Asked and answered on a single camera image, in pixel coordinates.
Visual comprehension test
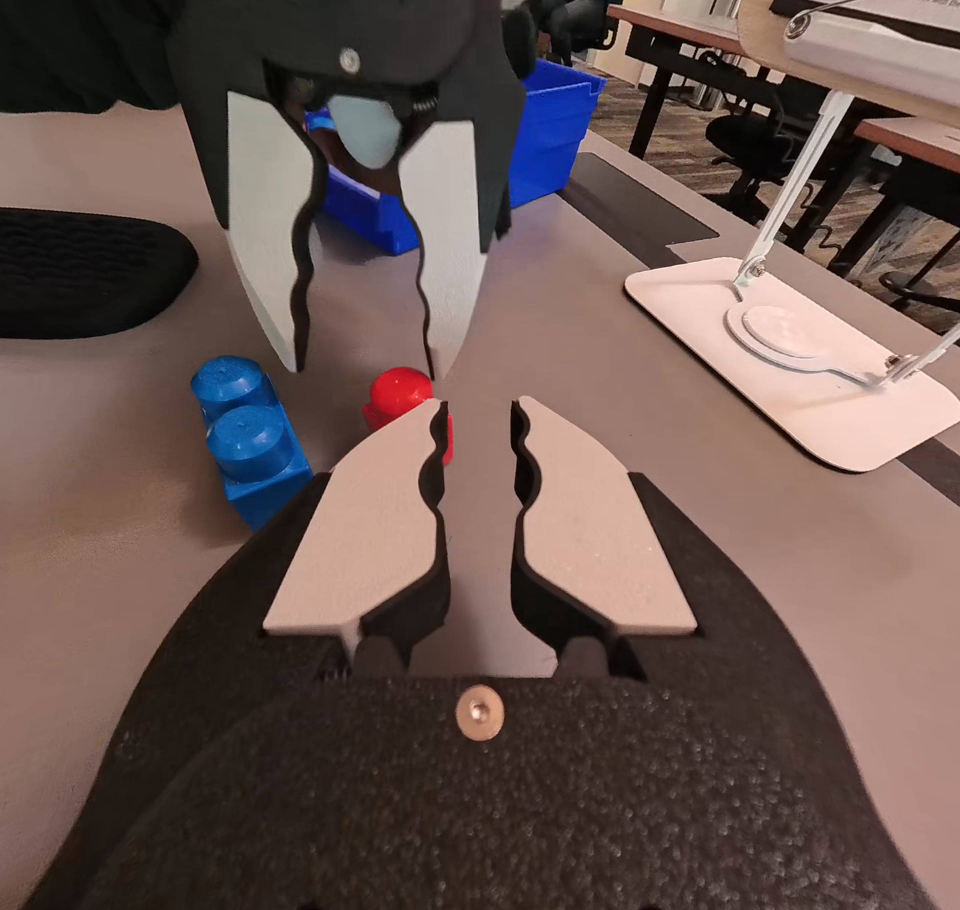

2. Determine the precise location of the person's left forearm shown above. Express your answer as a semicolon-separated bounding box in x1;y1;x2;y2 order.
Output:
0;0;189;112

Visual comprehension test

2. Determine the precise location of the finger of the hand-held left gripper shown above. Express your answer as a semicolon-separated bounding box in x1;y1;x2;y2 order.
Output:
397;121;489;380
226;91;329;373

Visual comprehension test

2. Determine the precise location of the red one-stud mega block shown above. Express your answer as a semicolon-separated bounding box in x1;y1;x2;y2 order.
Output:
362;366;455;467

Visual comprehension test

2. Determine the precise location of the black office chair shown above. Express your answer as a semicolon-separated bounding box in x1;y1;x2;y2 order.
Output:
877;268;960;328
705;111;798;223

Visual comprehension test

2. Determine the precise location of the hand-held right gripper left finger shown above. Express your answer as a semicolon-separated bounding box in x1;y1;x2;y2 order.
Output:
262;398;453;665

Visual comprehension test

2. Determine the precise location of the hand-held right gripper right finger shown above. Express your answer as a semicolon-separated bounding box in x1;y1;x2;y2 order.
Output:
510;396;699;664

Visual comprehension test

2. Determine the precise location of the blue plastic bin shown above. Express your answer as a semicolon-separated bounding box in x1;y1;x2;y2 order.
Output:
303;58;609;255

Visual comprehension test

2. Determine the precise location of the large black textured mat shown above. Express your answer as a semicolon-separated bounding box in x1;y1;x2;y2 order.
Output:
0;207;200;341

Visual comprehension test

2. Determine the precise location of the blue two-stud mega block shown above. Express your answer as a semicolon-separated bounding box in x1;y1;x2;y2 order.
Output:
189;355;315;532

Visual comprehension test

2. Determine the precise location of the wood-edged office desk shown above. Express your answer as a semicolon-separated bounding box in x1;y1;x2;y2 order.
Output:
828;116;960;281
607;4;751;161

